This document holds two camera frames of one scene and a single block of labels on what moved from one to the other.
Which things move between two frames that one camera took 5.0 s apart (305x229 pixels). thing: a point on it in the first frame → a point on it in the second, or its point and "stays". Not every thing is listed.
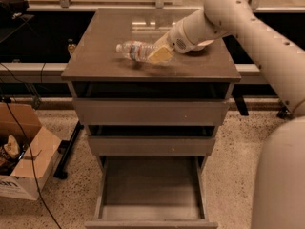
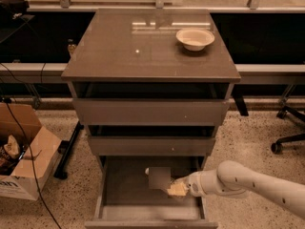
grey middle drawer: [152, 146] stays
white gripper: [176, 39] → [194, 184]
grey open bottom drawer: [153, 192] stays
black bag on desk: [11, 6] stays
